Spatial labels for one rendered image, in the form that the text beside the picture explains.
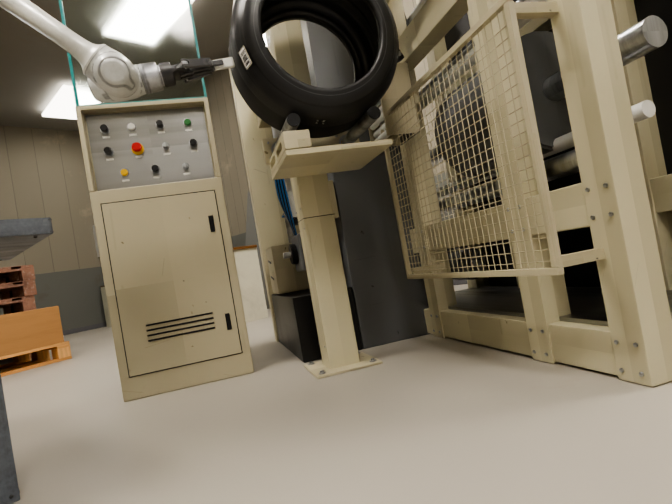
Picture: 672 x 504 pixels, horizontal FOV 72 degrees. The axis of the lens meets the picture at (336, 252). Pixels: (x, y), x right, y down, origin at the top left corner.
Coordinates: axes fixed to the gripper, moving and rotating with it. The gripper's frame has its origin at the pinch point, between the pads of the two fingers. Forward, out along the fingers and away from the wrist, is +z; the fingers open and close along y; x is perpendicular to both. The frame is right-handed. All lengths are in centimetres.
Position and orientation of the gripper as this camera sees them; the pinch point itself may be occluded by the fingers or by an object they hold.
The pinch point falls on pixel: (223, 63)
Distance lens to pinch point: 169.4
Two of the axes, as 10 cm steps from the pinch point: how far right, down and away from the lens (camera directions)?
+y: -2.6, 0.7, 9.6
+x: 3.0, 9.5, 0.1
